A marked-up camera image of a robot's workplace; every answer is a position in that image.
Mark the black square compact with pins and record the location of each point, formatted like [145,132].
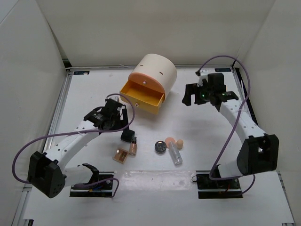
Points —
[127,135]

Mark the clear plastic bottle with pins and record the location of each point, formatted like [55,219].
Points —
[175,154]

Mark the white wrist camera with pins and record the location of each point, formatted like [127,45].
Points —
[202,75]
[115,98]

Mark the beige foundation bottle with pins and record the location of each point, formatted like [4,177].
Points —
[133,147]

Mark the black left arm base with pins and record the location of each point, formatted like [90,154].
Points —
[100,185]

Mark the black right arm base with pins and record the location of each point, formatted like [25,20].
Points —
[212,189]

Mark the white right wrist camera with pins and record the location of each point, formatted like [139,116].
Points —
[202,75]

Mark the tan makeup sponge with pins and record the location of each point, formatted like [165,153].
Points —
[179,144]

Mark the pink makeup sponge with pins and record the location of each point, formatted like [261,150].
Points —
[169,140]

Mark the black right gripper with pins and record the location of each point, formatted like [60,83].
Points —
[192,89]

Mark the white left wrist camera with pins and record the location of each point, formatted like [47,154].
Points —
[115,98]

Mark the brown eyeshadow palette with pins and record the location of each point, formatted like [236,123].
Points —
[121,155]

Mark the cream round drawer organizer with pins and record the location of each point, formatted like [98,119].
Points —
[160,68]

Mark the yellow drawer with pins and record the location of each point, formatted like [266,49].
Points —
[142,97]

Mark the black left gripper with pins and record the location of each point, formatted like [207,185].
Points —
[125,121]

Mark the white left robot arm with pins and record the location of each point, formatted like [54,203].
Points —
[48,172]

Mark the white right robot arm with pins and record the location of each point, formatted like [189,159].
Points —
[259,151]

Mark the round black compact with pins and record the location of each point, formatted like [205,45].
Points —
[160,147]

